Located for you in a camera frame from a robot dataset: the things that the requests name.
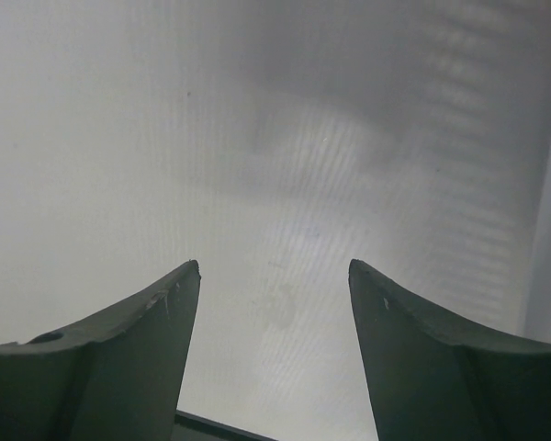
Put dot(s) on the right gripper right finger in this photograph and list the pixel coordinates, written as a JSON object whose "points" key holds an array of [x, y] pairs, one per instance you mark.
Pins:
{"points": [[432, 374]]}

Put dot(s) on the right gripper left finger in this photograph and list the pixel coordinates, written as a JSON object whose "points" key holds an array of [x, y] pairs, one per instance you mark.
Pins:
{"points": [[114, 375]]}

